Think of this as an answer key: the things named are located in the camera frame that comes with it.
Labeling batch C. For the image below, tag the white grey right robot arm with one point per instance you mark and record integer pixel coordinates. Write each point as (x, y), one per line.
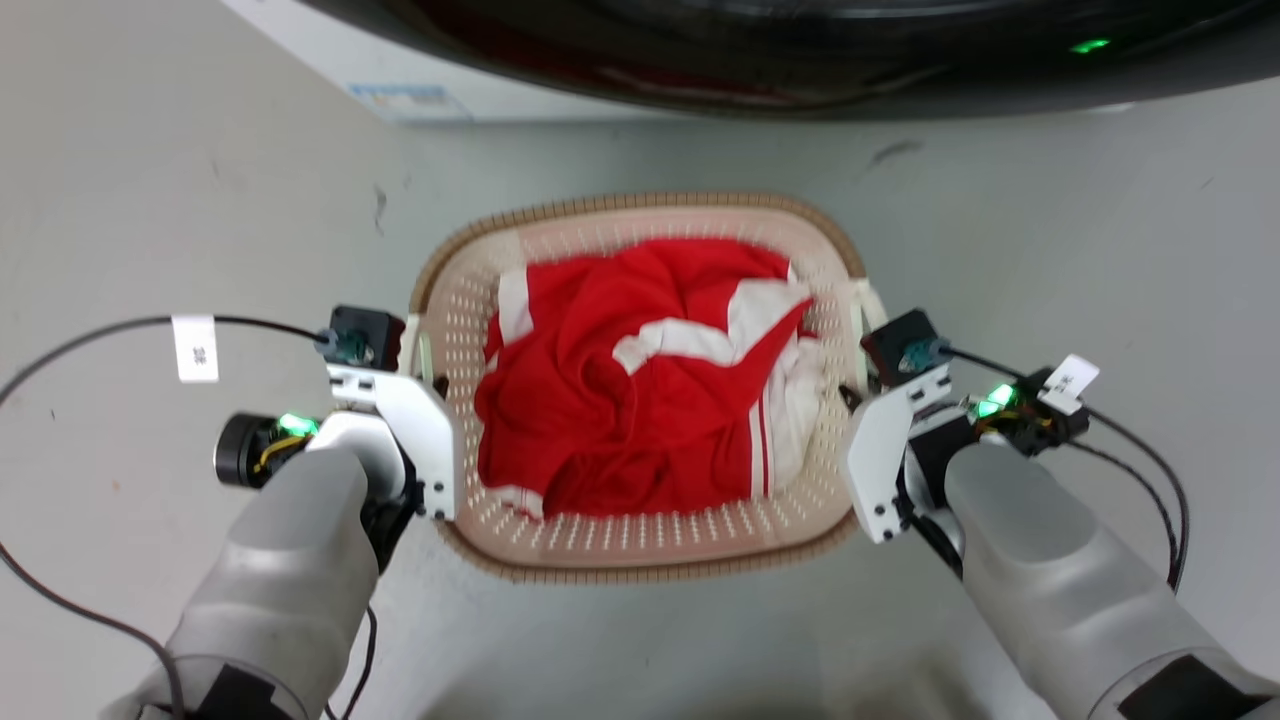
(1060, 580)

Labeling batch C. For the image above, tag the blue label sticker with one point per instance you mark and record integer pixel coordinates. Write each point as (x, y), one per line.
(410, 100)

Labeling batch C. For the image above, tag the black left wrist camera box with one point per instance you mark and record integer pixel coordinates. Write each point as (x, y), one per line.
(365, 335)

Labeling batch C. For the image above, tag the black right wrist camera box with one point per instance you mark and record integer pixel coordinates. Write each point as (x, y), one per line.
(905, 345)

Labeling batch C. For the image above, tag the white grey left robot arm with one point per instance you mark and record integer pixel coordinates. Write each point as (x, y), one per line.
(280, 570)

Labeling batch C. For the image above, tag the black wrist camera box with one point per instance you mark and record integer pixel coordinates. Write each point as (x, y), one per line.
(365, 335)
(905, 345)

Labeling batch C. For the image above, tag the red and white garment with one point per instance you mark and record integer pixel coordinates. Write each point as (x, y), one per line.
(600, 400)

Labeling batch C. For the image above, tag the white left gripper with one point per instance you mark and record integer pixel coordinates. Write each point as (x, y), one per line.
(425, 430)

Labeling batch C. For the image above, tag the beige plastic laundry basket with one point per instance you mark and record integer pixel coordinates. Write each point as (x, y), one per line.
(640, 535)

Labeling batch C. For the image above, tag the white washing machine body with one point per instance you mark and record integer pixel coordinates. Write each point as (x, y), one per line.
(300, 40)

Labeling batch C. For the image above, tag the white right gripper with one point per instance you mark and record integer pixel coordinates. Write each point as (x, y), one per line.
(875, 460)

